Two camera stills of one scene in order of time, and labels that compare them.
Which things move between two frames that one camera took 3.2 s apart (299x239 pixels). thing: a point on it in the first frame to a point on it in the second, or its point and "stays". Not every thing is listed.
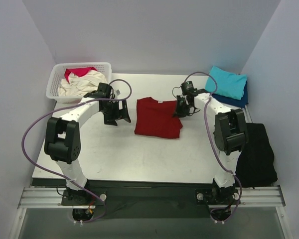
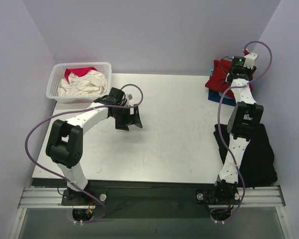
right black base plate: x=217 y=195 stays
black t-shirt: x=254 y=167 stays
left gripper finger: x=125 y=114 to x=138 y=121
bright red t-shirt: x=77 y=71 stays
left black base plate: x=81 y=197 stays
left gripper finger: x=110 y=122 to x=122 y=125
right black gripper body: x=183 y=107 to x=229 y=77
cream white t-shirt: x=79 y=86 stays
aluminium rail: x=51 y=198 stays
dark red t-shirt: x=155 y=118 to x=217 y=80
